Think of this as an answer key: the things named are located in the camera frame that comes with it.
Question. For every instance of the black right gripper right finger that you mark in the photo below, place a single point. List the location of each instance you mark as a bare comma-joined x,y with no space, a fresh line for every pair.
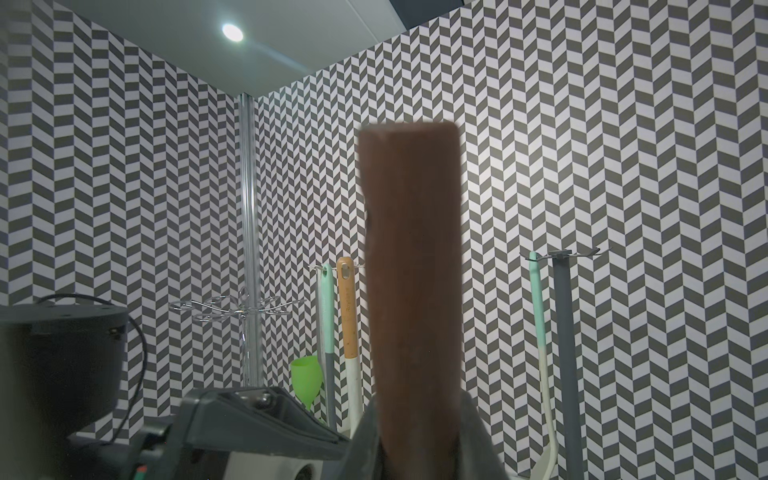
477,458

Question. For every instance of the white spatula wooden handle rack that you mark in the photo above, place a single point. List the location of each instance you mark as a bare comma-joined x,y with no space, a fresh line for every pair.
347,295

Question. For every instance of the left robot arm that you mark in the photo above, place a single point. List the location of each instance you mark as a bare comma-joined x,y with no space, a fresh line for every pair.
60,371

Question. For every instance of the grey turner mint handle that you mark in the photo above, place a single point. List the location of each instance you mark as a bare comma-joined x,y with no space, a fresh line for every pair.
326,338

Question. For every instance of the steel spoon brown handle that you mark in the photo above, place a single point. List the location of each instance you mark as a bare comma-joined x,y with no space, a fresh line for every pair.
410,179

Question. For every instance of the chrome wire glass rack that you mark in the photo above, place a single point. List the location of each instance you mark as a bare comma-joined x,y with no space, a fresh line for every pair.
249,312

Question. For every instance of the dark grey utensil rack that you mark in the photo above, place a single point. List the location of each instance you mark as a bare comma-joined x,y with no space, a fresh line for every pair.
567,360

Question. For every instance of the white spatula mint handle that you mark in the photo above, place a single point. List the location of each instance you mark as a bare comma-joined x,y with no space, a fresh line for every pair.
545,465

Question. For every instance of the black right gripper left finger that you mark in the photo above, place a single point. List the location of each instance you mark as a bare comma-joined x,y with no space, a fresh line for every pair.
362,459

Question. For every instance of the green plastic goblet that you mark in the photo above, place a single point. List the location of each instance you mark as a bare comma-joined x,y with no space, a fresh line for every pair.
306,379

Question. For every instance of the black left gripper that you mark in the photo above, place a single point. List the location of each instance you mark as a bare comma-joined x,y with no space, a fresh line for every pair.
236,433

